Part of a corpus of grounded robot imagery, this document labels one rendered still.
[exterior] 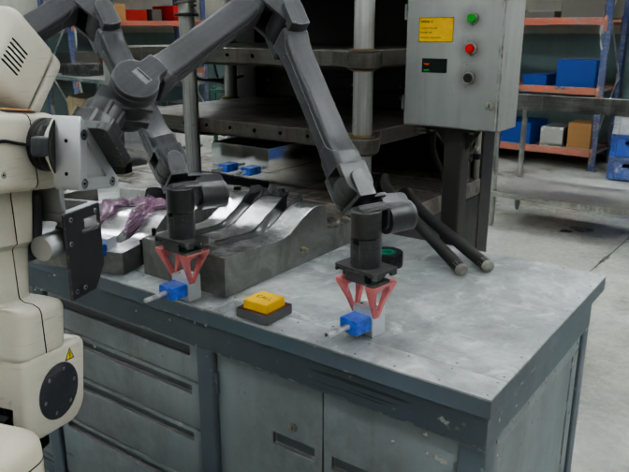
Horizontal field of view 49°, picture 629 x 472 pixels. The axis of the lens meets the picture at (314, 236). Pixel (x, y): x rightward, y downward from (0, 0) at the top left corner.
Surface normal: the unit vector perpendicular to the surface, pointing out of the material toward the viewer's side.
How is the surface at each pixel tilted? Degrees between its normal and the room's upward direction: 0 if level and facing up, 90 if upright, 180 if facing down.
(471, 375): 0
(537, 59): 90
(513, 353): 0
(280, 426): 90
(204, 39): 52
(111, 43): 58
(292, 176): 90
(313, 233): 90
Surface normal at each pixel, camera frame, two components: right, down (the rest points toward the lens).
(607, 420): 0.00, -0.96
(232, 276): 0.81, 0.17
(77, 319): -0.59, 0.23
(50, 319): 0.95, 0.09
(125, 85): 0.39, -0.44
